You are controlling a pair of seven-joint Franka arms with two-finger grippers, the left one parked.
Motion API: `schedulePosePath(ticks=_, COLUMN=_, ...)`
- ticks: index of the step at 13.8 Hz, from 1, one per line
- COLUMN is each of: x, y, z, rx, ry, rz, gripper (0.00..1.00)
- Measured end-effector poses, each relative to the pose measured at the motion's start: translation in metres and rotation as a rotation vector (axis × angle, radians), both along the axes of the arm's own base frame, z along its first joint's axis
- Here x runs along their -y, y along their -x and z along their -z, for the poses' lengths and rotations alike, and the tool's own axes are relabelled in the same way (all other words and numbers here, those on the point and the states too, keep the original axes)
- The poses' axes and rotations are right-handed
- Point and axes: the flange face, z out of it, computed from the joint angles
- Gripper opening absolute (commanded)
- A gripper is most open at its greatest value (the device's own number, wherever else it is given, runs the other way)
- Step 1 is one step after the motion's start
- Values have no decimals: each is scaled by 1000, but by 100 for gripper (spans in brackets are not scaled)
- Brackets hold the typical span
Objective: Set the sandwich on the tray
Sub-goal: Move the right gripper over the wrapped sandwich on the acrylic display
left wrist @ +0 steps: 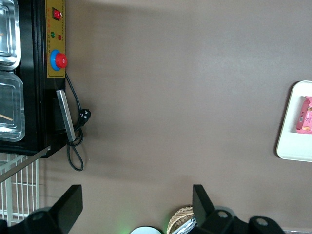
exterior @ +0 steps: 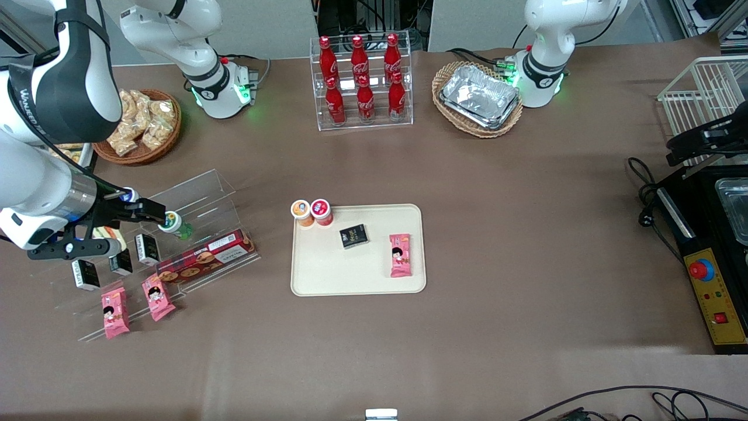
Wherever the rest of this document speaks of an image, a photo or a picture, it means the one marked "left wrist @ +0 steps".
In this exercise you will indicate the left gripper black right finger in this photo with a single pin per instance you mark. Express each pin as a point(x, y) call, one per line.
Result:
point(207, 219)

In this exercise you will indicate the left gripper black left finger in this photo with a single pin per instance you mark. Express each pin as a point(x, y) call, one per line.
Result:
point(61, 214)

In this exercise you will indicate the shiny metal food tray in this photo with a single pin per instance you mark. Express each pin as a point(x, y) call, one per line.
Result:
point(13, 58)
point(14, 131)

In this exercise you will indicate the cream serving tray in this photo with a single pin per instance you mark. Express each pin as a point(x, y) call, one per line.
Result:
point(287, 146)

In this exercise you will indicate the foil container stack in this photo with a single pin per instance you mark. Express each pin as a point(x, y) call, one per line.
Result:
point(187, 226)

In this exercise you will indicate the light wicker basket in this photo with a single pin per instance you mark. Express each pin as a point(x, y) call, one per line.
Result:
point(178, 217)

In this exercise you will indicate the wooden skewer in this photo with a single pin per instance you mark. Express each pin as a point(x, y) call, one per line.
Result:
point(6, 117)

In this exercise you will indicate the black sealing machine yellow panel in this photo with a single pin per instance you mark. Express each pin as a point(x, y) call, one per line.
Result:
point(31, 97)

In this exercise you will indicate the pink snack packet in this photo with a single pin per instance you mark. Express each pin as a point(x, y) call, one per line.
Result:
point(306, 114)

